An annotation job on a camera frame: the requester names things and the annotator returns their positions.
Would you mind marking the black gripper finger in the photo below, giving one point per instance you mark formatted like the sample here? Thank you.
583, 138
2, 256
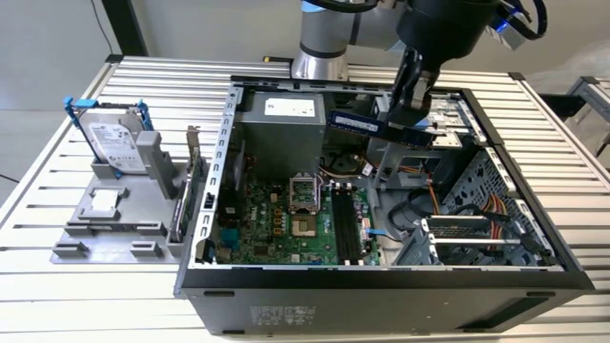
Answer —
402, 82
405, 123

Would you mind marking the RAM stick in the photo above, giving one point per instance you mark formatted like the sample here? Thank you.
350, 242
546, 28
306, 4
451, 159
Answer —
355, 123
119, 227

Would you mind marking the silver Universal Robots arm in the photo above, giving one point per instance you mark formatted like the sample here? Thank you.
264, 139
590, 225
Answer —
323, 35

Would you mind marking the black round fan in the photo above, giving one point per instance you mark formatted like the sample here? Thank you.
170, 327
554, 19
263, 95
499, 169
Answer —
341, 165

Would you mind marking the grey power supply unit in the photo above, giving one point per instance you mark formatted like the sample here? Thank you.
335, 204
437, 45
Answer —
280, 150

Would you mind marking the small yellow black connector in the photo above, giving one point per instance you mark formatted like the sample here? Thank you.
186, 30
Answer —
267, 58

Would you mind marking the CPU socket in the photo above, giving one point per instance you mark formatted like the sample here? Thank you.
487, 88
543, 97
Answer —
305, 226

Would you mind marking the metal disk bay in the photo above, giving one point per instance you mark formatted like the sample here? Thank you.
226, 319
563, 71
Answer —
471, 242

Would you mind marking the green motherboard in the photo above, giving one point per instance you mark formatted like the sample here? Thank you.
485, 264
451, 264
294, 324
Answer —
259, 232

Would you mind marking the black PC case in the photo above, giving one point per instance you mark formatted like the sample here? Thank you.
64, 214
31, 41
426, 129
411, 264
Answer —
334, 311

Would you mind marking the grey parts rack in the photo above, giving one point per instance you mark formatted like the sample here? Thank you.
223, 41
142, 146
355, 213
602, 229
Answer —
143, 203

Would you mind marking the hard disk in blue carrier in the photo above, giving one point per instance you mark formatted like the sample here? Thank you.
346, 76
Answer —
112, 139

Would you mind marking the silver CPU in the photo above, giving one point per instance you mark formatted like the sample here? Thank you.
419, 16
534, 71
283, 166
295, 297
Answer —
104, 200

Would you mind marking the black metal post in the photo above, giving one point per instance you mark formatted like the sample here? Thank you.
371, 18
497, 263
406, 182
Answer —
131, 32

